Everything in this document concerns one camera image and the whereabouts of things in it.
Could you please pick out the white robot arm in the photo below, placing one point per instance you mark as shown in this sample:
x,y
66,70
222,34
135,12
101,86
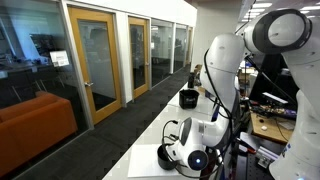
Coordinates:
x,y
296,38

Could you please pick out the far wooden glass door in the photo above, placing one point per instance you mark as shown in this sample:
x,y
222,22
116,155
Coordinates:
x,y
139,55

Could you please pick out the black computer monitor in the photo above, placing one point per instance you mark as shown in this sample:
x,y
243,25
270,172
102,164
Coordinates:
x,y
279,84

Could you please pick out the near wooden glass door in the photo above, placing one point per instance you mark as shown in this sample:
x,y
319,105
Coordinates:
x,y
96,48

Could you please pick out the orange sofa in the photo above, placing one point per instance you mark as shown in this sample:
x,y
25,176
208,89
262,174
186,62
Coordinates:
x,y
31,127

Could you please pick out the wooden board with electronics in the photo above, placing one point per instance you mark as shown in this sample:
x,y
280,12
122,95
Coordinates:
x,y
272,128

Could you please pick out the wooden glass door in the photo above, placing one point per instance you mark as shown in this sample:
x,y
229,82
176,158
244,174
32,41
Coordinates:
x,y
96,48
139,55

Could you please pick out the black orange clamp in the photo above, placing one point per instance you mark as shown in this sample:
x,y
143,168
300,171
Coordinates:
x,y
250,149

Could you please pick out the white paper sign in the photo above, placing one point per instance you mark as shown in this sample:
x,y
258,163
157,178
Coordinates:
x,y
59,58

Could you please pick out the black mug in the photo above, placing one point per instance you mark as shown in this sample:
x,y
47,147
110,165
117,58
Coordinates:
x,y
163,160

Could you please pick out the white paper sheet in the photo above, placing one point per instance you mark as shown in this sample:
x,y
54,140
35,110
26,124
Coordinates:
x,y
144,162

